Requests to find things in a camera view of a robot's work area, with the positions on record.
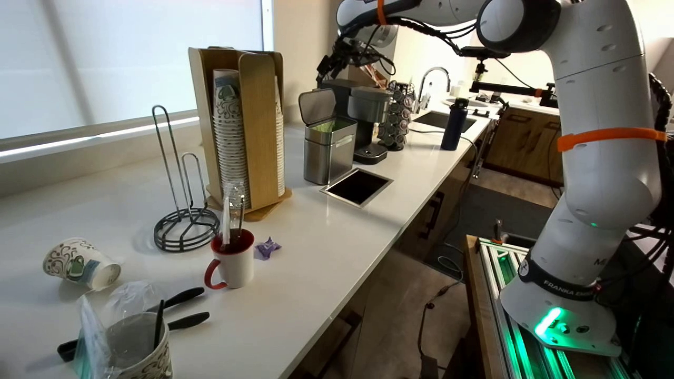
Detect small purple wrapper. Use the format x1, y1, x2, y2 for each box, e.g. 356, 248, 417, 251
254, 237, 285, 264

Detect wooden cabinet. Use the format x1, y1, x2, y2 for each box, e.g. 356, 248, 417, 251
483, 103, 570, 189

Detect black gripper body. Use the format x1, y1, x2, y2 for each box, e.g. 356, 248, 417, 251
334, 32, 386, 72

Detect black floor cable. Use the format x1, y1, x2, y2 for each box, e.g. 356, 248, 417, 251
415, 281, 460, 379

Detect chrome sink faucet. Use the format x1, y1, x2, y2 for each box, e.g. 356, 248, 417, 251
417, 65, 456, 111

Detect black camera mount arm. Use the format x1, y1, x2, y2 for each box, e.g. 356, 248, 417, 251
469, 60, 560, 111

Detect black tumbler bottle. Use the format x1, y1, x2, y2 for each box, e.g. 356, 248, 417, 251
439, 98, 471, 155

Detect grey plastic utensil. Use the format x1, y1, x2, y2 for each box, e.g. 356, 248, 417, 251
235, 194, 249, 237

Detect stack of patterned paper cups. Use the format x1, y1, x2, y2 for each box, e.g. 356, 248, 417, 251
211, 67, 252, 206

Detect wide orange strap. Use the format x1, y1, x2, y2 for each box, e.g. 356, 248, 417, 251
557, 127, 669, 155

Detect white plastic utensil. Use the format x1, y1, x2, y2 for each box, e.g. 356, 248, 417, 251
219, 181, 237, 248

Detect counter sink basin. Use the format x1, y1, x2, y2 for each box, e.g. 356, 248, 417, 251
411, 111, 460, 134

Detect black tablet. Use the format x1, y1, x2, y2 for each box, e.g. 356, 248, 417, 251
322, 167, 395, 209

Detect patterned paper cup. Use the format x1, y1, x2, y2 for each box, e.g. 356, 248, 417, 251
103, 310, 176, 379
40, 237, 124, 296

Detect clear plastic bag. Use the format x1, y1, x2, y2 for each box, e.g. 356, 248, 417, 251
73, 281, 170, 379

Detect wooden cup dispenser box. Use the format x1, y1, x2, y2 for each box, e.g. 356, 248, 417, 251
186, 45, 294, 221

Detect aluminium rail robot stand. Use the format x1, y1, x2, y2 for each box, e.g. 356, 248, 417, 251
462, 234, 637, 379

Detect patterned tall container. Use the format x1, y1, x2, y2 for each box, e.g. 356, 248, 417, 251
379, 81, 417, 155

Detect grey coffee maker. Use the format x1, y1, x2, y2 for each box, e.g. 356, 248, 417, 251
345, 83, 393, 167

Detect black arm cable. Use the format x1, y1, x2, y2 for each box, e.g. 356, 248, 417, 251
382, 16, 496, 63

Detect red and white mug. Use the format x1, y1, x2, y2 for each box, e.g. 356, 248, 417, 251
202, 227, 258, 294

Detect black wire paper towel holder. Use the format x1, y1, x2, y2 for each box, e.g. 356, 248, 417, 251
150, 103, 224, 255

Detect silver bin with lid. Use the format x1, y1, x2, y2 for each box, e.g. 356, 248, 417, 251
298, 87, 361, 187

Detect black plastic utensil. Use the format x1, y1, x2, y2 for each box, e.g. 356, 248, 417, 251
56, 338, 84, 364
152, 299, 170, 351
146, 285, 210, 316
167, 310, 213, 334

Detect black cable bundle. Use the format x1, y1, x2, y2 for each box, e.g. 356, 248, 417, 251
629, 69, 674, 297

